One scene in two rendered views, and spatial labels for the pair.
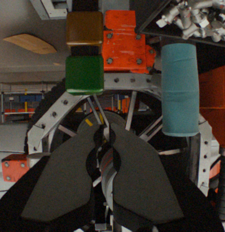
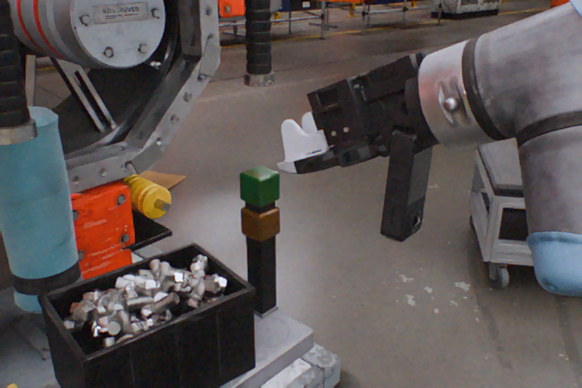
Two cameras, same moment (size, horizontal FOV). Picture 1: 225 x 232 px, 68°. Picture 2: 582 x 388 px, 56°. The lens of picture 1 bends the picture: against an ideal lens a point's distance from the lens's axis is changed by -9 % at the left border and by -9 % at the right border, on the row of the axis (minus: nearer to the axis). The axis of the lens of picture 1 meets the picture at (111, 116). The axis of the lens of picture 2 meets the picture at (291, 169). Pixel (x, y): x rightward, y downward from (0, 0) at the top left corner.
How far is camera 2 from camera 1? 0.57 m
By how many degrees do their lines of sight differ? 55
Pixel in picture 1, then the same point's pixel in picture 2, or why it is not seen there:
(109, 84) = (113, 162)
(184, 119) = (46, 149)
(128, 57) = (92, 215)
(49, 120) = (193, 87)
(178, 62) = (67, 237)
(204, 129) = not seen: outside the picture
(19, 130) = not seen: hidden behind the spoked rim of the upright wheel
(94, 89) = (264, 179)
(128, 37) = (96, 248)
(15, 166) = (236, 5)
